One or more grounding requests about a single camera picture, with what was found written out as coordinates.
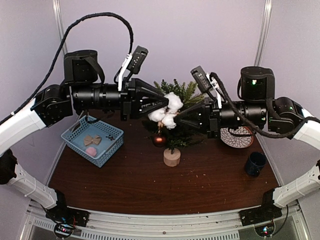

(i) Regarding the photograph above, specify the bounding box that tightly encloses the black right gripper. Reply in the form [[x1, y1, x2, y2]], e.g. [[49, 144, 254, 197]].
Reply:
[[173, 96, 268, 139]]

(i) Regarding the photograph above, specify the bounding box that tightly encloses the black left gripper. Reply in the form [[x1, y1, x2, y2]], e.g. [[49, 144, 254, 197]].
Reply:
[[71, 76, 170, 122]]

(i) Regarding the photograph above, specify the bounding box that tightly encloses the small green christmas tree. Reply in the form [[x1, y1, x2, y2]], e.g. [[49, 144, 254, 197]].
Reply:
[[142, 79, 205, 151]]

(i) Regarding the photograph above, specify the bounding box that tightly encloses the white fluffy ornament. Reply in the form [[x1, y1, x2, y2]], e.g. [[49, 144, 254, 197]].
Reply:
[[148, 92, 184, 130]]

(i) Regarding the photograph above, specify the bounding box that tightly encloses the dark red bauble ornament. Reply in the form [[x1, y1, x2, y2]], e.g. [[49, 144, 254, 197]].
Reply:
[[152, 135, 167, 148]]

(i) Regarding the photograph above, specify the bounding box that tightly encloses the pink pompom ornament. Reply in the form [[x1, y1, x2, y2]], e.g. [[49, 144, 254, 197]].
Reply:
[[85, 146, 97, 158]]

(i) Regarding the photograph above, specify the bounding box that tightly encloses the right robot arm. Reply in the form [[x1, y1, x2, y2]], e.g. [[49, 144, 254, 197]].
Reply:
[[174, 66, 320, 149]]

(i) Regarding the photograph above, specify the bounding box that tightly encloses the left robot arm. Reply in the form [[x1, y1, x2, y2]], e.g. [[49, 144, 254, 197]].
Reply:
[[0, 47, 169, 222]]

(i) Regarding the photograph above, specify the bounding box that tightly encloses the round wooden tree base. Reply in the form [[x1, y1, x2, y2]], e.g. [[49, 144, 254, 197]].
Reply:
[[163, 148, 181, 167]]

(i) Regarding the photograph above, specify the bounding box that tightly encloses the floral patterned ceramic plate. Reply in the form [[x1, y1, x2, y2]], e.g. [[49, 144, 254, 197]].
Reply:
[[220, 126, 254, 149]]

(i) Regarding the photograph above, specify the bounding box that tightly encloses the dark berry sprig ornament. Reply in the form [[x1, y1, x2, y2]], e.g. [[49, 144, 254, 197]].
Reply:
[[106, 134, 115, 141]]

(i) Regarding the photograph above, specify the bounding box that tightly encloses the light blue plastic basket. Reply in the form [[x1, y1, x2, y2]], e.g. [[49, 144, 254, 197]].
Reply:
[[61, 116, 124, 168]]

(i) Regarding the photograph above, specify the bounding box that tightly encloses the beige fabric bow ornament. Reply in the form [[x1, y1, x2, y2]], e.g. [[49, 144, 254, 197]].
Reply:
[[83, 135, 102, 147]]

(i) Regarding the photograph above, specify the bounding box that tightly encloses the dark blue mug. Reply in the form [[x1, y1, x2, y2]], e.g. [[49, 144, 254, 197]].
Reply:
[[244, 152, 267, 177]]

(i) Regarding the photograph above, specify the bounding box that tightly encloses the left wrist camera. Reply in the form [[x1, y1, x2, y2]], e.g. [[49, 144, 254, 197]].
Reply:
[[117, 45, 149, 92]]

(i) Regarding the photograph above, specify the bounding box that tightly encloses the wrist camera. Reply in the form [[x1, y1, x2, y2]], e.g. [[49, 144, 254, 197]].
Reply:
[[117, 45, 149, 92], [190, 65, 224, 109]]

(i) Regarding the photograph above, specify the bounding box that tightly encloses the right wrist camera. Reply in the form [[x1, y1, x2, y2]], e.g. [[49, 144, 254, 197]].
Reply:
[[190, 65, 224, 109]]

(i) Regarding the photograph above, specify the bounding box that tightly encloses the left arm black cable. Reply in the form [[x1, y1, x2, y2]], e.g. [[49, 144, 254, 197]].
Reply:
[[9, 11, 135, 116]]

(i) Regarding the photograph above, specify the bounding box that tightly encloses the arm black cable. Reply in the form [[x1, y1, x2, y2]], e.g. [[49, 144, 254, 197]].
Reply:
[[9, 11, 135, 116], [209, 72, 318, 140]]

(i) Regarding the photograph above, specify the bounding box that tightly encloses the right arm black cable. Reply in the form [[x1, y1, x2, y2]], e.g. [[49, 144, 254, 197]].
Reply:
[[209, 72, 318, 140]]

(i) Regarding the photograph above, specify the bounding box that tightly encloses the aluminium front rail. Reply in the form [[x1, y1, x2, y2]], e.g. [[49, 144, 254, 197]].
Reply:
[[26, 197, 305, 240]]

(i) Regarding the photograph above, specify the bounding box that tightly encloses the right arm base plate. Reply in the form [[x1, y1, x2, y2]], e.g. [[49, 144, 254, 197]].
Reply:
[[239, 204, 282, 227]]

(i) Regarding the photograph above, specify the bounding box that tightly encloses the left aluminium frame post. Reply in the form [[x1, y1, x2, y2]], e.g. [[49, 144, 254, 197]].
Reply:
[[52, 0, 65, 40]]

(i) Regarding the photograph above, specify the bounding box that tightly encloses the aluminium frame post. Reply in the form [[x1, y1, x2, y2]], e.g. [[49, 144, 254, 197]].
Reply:
[[52, 0, 65, 40], [254, 0, 273, 66]]

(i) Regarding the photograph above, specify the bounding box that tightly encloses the right aluminium frame post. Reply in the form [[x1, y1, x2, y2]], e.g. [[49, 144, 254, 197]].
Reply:
[[254, 0, 273, 66]]

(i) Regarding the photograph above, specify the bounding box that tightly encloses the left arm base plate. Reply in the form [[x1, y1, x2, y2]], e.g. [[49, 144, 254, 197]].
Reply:
[[43, 206, 90, 227]]

